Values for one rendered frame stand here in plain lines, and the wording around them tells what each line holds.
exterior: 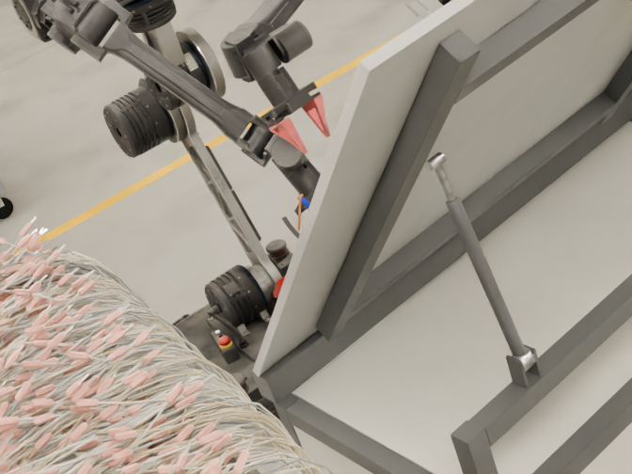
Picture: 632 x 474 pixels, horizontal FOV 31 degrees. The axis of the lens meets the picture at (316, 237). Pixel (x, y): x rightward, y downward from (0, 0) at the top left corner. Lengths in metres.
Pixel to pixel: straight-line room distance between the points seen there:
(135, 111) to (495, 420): 1.90
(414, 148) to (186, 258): 2.91
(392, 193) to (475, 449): 0.41
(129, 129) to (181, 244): 1.29
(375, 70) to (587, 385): 0.91
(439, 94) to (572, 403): 0.74
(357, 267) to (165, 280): 2.48
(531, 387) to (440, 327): 0.53
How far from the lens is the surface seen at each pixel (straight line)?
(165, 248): 4.64
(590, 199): 2.60
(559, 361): 1.87
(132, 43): 2.24
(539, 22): 1.70
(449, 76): 1.52
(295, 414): 2.25
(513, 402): 1.82
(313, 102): 2.09
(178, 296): 4.30
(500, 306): 1.77
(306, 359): 2.30
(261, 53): 2.07
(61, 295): 1.46
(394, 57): 1.42
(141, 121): 3.41
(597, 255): 2.42
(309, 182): 2.22
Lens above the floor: 2.19
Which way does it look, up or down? 31 degrees down
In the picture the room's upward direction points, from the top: 20 degrees counter-clockwise
